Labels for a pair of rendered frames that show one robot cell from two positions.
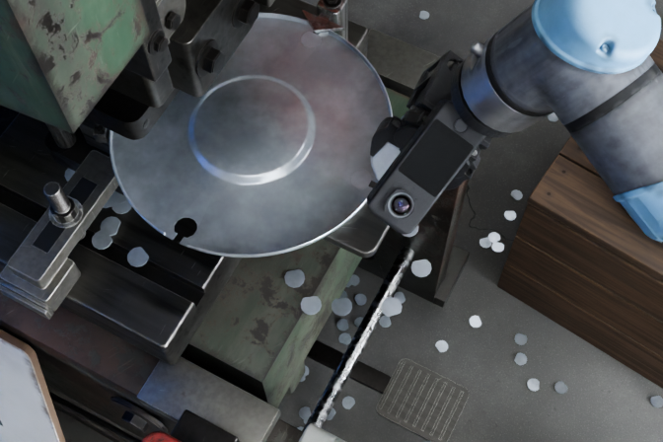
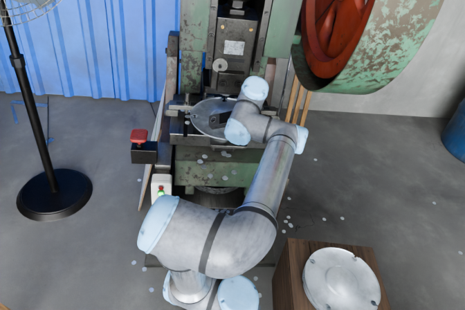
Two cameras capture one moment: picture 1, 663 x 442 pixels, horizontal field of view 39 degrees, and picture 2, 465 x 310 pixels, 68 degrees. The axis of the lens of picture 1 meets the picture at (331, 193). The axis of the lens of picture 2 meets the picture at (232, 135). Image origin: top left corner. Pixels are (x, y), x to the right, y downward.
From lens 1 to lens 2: 0.84 m
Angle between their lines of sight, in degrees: 39
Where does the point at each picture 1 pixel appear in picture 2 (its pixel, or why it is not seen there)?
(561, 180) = (300, 243)
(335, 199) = (219, 135)
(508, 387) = not seen: hidden behind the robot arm
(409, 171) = (221, 115)
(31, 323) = (165, 124)
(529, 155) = not seen: hidden behind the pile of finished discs
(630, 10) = (257, 86)
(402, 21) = (334, 213)
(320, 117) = not seen: hidden behind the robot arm
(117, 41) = (198, 43)
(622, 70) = (245, 95)
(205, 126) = (220, 110)
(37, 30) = (183, 21)
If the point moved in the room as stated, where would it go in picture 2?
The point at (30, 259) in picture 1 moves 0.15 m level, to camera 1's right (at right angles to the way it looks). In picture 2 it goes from (172, 102) to (189, 121)
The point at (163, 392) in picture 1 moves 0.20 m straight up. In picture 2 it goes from (162, 145) to (162, 105)
